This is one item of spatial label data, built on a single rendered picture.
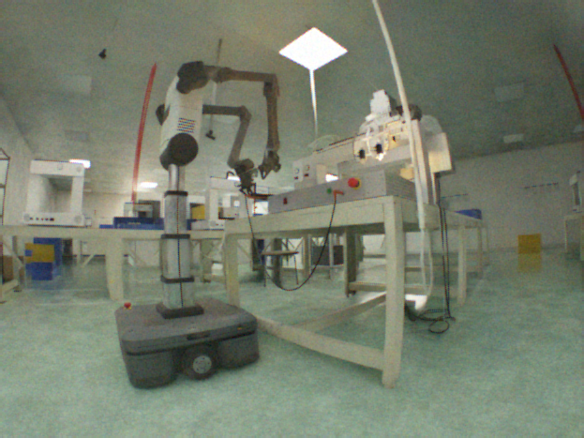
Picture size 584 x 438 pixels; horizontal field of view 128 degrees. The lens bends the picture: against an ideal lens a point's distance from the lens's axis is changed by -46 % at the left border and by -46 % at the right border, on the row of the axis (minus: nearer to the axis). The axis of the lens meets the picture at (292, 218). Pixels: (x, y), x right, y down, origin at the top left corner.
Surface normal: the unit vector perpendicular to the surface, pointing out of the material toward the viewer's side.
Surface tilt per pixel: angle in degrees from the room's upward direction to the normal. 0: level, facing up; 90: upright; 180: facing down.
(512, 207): 90
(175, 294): 90
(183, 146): 90
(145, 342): 90
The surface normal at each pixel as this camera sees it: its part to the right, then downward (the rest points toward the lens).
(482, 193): -0.73, -0.04
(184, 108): 0.66, -0.08
